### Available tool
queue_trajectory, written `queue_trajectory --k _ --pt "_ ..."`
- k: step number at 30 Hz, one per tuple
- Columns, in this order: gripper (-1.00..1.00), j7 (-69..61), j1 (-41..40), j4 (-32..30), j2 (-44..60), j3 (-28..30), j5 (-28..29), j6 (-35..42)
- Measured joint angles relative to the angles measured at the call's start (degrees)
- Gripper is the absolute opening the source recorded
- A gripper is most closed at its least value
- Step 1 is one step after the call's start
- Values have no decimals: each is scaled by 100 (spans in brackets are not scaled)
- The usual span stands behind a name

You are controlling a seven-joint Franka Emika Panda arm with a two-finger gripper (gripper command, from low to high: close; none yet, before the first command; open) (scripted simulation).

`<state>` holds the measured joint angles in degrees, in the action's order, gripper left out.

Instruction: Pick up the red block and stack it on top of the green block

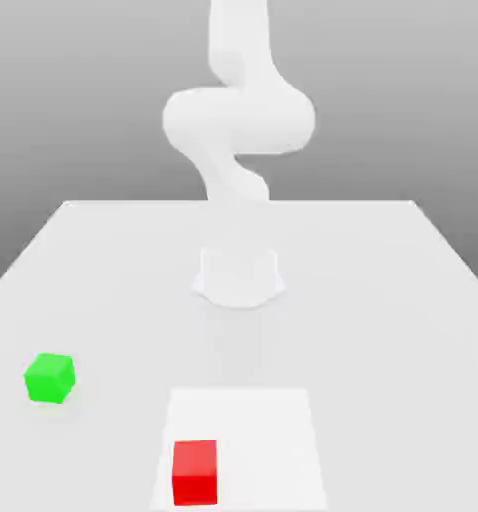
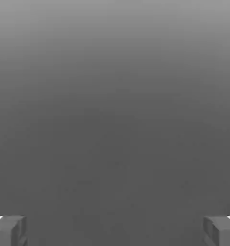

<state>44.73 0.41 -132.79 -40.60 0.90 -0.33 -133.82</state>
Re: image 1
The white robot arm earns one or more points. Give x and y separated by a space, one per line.
239 120

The small red cube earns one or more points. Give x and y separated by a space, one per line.
195 472

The small green cube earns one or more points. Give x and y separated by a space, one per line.
49 378

